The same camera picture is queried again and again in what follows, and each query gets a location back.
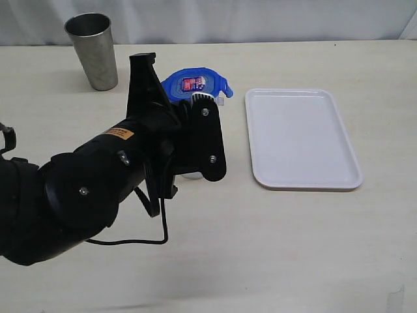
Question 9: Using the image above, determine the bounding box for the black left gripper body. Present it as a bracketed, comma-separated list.
[126, 53, 227, 181]

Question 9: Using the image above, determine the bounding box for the clear plastic tall container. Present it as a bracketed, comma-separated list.
[180, 100, 227, 182]

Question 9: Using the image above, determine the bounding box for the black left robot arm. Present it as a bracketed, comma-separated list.
[1, 53, 227, 266]

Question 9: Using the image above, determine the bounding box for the white backdrop curtain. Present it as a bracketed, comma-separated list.
[1, 1, 416, 46]

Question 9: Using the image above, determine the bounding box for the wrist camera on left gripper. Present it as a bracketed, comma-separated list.
[191, 92, 215, 103]

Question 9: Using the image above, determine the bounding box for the white rectangular plastic tray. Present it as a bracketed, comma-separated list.
[245, 88, 363, 191]

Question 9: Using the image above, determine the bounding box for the stainless steel tumbler cup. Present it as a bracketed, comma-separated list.
[65, 12, 118, 91]

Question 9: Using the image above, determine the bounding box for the blue plastic container lid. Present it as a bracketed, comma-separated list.
[162, 67, 234, 102]

